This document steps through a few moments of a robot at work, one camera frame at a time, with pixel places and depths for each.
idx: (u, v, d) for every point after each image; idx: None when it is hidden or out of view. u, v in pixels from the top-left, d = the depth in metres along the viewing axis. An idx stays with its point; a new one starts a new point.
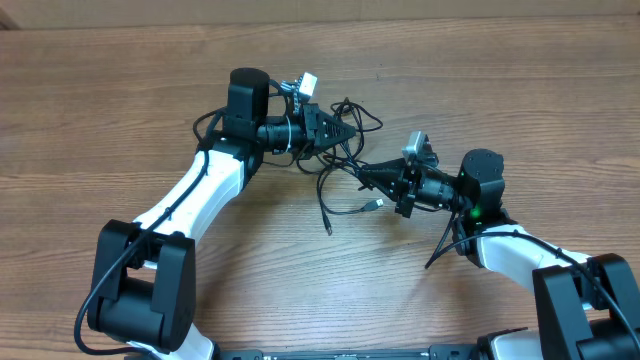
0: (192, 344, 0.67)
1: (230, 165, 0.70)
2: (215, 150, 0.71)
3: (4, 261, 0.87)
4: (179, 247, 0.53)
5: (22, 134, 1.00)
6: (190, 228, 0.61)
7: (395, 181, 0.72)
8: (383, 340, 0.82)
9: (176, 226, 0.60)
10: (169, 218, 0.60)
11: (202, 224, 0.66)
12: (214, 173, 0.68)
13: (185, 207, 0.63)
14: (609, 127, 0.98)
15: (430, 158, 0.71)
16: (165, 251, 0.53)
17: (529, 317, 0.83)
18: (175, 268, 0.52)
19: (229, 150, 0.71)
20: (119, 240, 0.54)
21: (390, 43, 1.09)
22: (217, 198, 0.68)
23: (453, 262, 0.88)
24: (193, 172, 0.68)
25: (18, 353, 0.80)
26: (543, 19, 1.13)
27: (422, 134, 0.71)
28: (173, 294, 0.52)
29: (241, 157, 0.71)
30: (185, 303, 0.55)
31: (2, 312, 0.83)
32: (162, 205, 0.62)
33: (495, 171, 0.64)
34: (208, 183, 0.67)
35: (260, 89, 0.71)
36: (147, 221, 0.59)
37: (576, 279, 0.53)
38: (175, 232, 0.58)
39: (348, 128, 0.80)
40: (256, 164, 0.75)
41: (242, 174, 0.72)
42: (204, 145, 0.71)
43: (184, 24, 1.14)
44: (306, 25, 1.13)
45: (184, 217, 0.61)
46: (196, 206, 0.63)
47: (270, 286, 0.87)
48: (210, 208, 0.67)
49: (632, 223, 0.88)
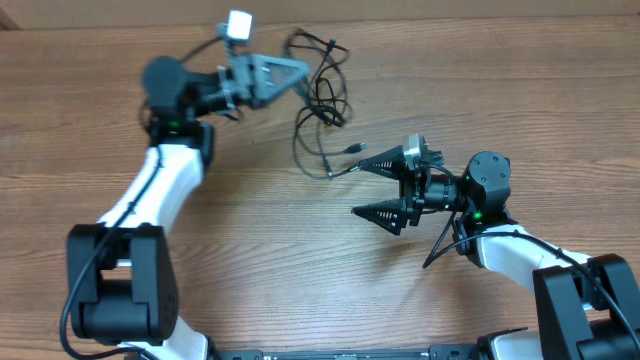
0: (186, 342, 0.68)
1: (185, 155, 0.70)
2: (164, 143, 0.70)
3: (5, 261, 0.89)
4: (148, 236, 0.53)
5: (22, 134, 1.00)
6: (155, 216, 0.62)
7: (398, 212, 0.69)
8: (383, 340, 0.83)
9: (142, 218, 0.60)
10: (133, 213, 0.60)
11: (167, 216, 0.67)
12: (169, 164, 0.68)
13: (146, 199, 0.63)
14: (610, 127, 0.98)
15: (437, 156, 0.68)
16: (135, 245, 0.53)
17: (528, 316, 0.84)
18: (149, 258, 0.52)
19: (181, 142, 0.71)
20: (88, 241, 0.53)
21: (390, 44, 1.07)
22: (177, 189, 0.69)
23: (452, 262, 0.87)
24: (149, 168, 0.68)
25: (19, 353, 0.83)
26: (544, 19, 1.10)
27: (420, 136, 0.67)
28: (154, 282, 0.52)
29: (194, 145, 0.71)
30: (167, 291, 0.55)
31: (2, 311, 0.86)
32: (125, 201, 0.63)
33: (500, 176, 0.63)
34: (166, 174, 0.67)
35: (175, 96, 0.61)
36: (112, 219, 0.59)
37: (576, 279, 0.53)
38: (143, 222, 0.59)
39: (297, 64, 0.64)
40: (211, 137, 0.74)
41: (199, 164, 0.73)
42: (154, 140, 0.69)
43: (183, 23, 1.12)
44: (306, 25, 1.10)
45: (148, 208, 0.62)
46: (158, 197, 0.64)
47: (270, 286, 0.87)
48: (173, 199, 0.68)
49: (632, 223, 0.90)
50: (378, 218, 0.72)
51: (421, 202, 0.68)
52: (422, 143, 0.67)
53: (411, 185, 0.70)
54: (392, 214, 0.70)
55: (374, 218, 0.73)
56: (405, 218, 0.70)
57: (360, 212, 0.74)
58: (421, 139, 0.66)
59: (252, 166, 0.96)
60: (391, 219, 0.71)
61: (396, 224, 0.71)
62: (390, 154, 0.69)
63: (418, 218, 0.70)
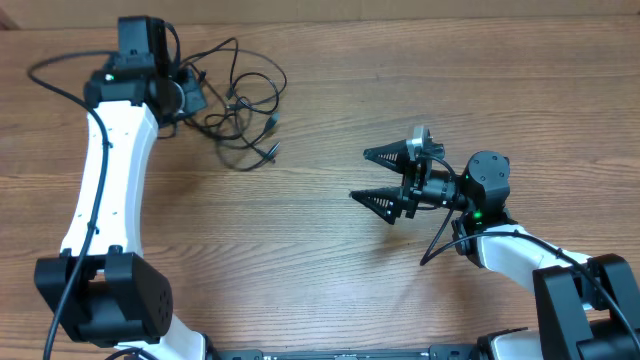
0: (183, 339, 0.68)
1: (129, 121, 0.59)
2: (103, 96, 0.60)
3: (4, 261, 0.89)
4: (122, 266, 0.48)
5: (22, 134, 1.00)
6: (124, 232, 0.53)
7: (394, 200, 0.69)
8: (383, 340, 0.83)
9: (110, 239, 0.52)
10: (96, 232, 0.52)
11: (135, 201, 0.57)
12: (116, 137, 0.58)
13: (107, 204, 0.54)
14: (610, 127, 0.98)
15: (438, 148, 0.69)
16: (108, 276, 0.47)
17: (529, 317, 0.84)
18: (128, 290, 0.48)
19: (122, 87, 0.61)
20: (60, 273, 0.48)
21: (390, 43, 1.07)
22: (139, 157, 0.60)
23: (452, 262, 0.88)
24: (96, 145, 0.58)
25: (18, 353, 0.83)
26: (543, 19, 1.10)
27: (426, 129, 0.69)
28: (139, 307, 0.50)
29: (140, 99, 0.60)
30: (157, 293, 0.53)
31: (2, 312, 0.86)
32: (81, 213, 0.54)
33: (500, 176, 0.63)
34: (119, 153, 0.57)
35: (152, 22, 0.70)
36: (76, 246, 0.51)
37: (576, 279, 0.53)
38: (110, 249, 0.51)
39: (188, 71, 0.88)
40: (165, 90, 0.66)
41: (150, 113, 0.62)
42: (94, 99, 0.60)
43: (184, 24, 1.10)
44: (307, 25, 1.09)
45: (110, 221, 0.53)
46: (118, 201, 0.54)
47: (270, 286, 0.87)
48: (137, 177, 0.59)
49: (633, 223, 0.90)
50: (374, 205, 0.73)
51: (418, 194, 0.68)
52: (427, 136, 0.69)
53: (411, 177, 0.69)
54: (388, 201, 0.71)
55: (370, 204, 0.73)
56: (401, 208, 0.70)
57: (357, 196, 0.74)
58: (427, 131, 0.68)
59: (251, 166, 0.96)
60: (387, 207, 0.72)
61: (392, 213, 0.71)
62: (396, 146, 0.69)
63: (413, 210, 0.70)
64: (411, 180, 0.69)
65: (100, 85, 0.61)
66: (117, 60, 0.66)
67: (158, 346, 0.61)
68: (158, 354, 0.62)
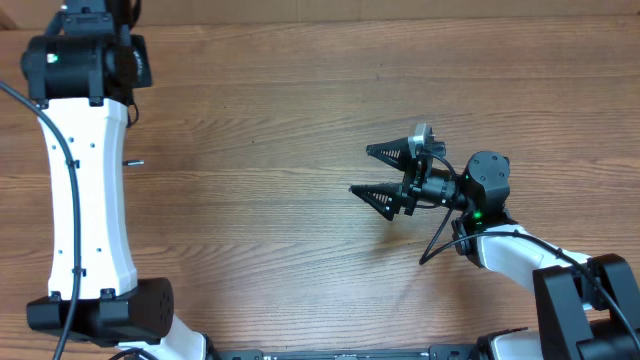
0: (185, 341, 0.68)
1: (96, 133, 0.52)
2: (54, 85, 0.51)
3: (5, 261, 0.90)
4: (118, 310, 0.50)
5: (22, 134, 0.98)
6: (110, 271, 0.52)
7: (392, 195, 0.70)
8: (383, 340, 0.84)
9: (98, 281, 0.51)
10: (83, 276, 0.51)
11: (118, 212, 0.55)
12: (80, 152, 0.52)
13: (88, 240, 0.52)
14: (610, 127, 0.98)
15: (439, 146, 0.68)
16: (104, 315, 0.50)
17: (528, 317, 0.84)
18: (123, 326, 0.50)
19: (76, 69, 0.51)
20: (50, 316, 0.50)
21: (390, 43, 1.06)
22: (117, 160, 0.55)
23: (452, 262, 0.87)
24: (58, 161, 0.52)
25: (17, 353, 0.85)
26: (545, 19, 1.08)
27: (429, 127, 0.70)
28: (137, 331, 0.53)
29: (99, 91, 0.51)
30: (156, 307, 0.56)
31: (3, 311, 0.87)
32: (62, 250, 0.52)
33: (499, 175, 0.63)
34: (89, 169, 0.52)
35: None
36: (65, 290, 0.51)
37: (576, 279, 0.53)
38: (101, 296, 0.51)
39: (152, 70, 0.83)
40: (126, 56, 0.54)
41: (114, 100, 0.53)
42: (44, 92, 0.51)
43: (183, 23, 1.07)
44: (306, 25, 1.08)
45: (96, 259, 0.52)
46: (100, 236, 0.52)
47: (270, 286, 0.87)
48: (114, 183, 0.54)
49: (632, 223, 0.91)
50: (372, 200, 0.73)
51: (417, 191, 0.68)
52: (428, 134, 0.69)
53: (411, 174, 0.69)
54: (386, 197, 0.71)
55: (369, 199, 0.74)
56: (400, 204, 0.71)
57: (356, 191, 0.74)
58: (428, 129, 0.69)
59: (252, 166, 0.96)
60: (386, 203, 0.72)
61: (390, 209, 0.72)
62: (398, 143, 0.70)
63: (412, 206, 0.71)
64: (410, 176, 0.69)
65: (46, 70, 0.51)
66: (66, 21, 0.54)
67: (159, 346, 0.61)
68: (159, 353, 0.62)
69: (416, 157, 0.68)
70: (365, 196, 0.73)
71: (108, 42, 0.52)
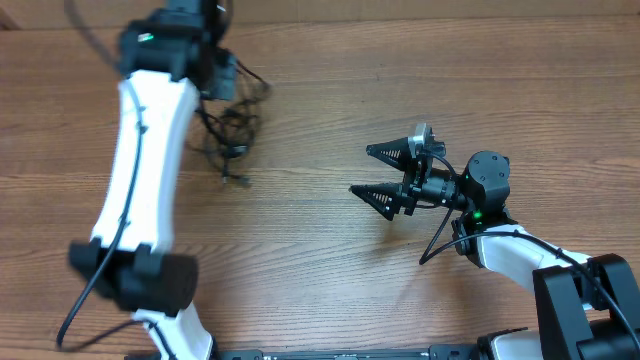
0: (193, 327, 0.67)
1: (168, 104, 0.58)
2: (141, 60, 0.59)
3: (4, 261, 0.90)
4: (151, 263, 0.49)
5: (22, 134, 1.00)
6: (156, 226, 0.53)
7: (393, 196, 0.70)
8: (384, 340, 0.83)
9: (141, 231, 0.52)
10: (128, 223, 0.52)
11: (169, 186, 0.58)
12: (151, 119, 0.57)
13: (141, 195, 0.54)
14: (610, 127, 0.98)
15: (439, 146, 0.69)
16: (138, 265, 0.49)
17: (528, 317, 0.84)
18: (154, 281, 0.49)
19: (165, 49, 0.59)
20: (85, 256, 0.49)
21: (390, 43, 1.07)
22: (175, 140, 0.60)
23: (452, 262, 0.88)
24: (129, 124, 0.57)
25: (19, 353, 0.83)
26: (544, 19, 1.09)
27: (429, 126, 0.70)
28: (161, 295, 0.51)
29: (180, 71, 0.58)
30: (184, 278, 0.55)
31: (2, 312, 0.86)
32: (114, 201, 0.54)
33: (499, 176, 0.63)
34: (154, 137, 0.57)
35: None
36: (107, 235, 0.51)
37: (576, 279, 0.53)
38: (140, 244, 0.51)
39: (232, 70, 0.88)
40: (207, 52, 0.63)
41: (189, 83, 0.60)
42: (132, 62, 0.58)
43: None
44: (306, 26, 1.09)
45: (143, 213, 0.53)
46: (151, 192, 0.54)
47: (270, 286, 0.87)
48: (171, 160, 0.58)
49: (633, 223, 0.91)
50: (372, 200, 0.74)
51: (417, 191, 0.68)
52: (428, 133, 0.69)
53: (412, 174, 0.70)
54: (387, 197, 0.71)
55: (369, 199, 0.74)
56: (400, 204, 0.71)
57: (356, 191, 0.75)
58: (429, 129, 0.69)
59: (252, 166, 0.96)
60: (385, 202, 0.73)
61: (390, 209, 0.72)
62: (399, 144, 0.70)
63: (412, 206, 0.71)
64: (411, 176, 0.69)
65: (139, 45, 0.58)
66: (162, 17, 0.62)
67: (171, 326, 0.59)
68: (167, 333, 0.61)
69: (416, 157, 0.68)
70: (365, 196, 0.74)
71: (197, 33, 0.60)
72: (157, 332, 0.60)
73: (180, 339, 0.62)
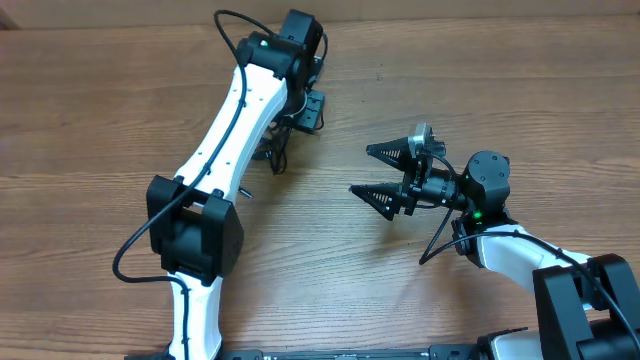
0: (213, 320, 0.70)
1: (266, 91, 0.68)
2: (253, 57, 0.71)
3: (4, 261, 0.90)
4: (221, 205, 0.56)
5: (22, 134, 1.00)
6: (228, 184, 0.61)
7: (393, 195, 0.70)
8: (383, 340, 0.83)
9: (217, 181, 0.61)
10: (209, 173, 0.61)
11: (244, 160, 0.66)
12: (251, 100, 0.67)
13: (224, 156, 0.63)
14: (610, 127, 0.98)
15: (439, 147, 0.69)
16: (207, 209, 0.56)
17: (529, 317, 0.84)
18: (218, 226, 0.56)
19: (272, 56, 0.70)
20: (166, 189, 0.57)
21: (390, 43, 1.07)
22: (260, 126, 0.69)
23: (452, 262, 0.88)
24: (233, 99, 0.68)
25: (18, 353, 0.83)
26: (543, 19, 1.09)
27: (429, 125, 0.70)
28: (216, 240, 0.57)
29: (281, 74, 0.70)
30: (233, 242, 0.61)
31: (2, 312, 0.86)
32: (202, 152, 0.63)
33: (499, 176, 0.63)
34: (249, 113, 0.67)
35: (317, 25, 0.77)
36: (188, 177, 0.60)
37: (576, 279, 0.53)
38: (215, 191, 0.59)
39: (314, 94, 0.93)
40: (304, 69, 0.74)
41: (285, 87, 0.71)
42: (247, 57, 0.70)
43: (184, 24, 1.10)
44: None
45: (223, 169, 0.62)
46: (232, 156, 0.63)
47: (270, 286, 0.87)
48: (253, 140, 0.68)
49: (633, 223, 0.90)
50: (373, 200, 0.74)
51: (418, 191, 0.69)
52: (428, 133, 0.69)
53: (412, 174, 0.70)
54: (387, 197, 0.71)
55: (369, 199, 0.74)
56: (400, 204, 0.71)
57: (357, 191, 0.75)
58: (428, 129, 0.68)
59: (252, 166, 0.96)
60: (386, 202, 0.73)
61: (390, 208, 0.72)
62: (399, 144, 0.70)
63: (412, 206, 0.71)
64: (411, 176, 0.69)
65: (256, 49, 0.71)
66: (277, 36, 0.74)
67: (198, 299, 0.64)
68: (189, 309, 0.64)
69: (416, 156, 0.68)
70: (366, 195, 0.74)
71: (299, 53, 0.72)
72: (182, 302, 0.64)
73: (198, 322, 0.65)
